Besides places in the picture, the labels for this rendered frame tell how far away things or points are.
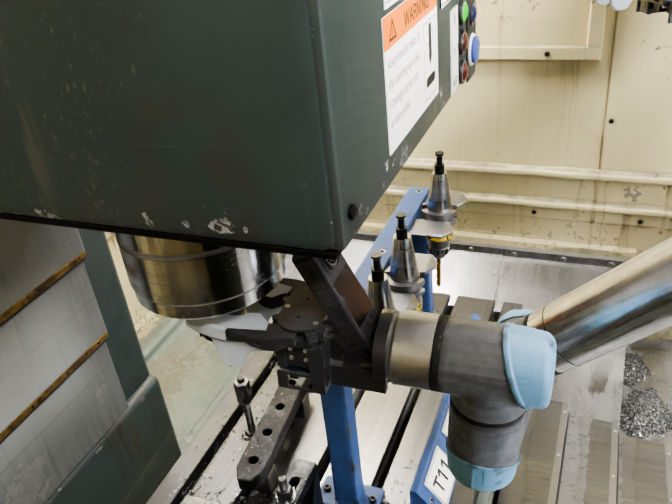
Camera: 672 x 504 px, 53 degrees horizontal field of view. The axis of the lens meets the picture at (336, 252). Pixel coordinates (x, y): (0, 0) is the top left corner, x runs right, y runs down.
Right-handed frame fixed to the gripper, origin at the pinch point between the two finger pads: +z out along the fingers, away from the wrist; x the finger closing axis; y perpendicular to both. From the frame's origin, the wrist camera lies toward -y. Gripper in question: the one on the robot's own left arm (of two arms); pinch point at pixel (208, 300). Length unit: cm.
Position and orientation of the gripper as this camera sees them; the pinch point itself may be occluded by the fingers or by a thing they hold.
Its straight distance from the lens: 72.6
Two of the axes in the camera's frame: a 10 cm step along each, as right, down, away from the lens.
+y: 0.5, 8.4, 5.3
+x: 2.9, -5.2, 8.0
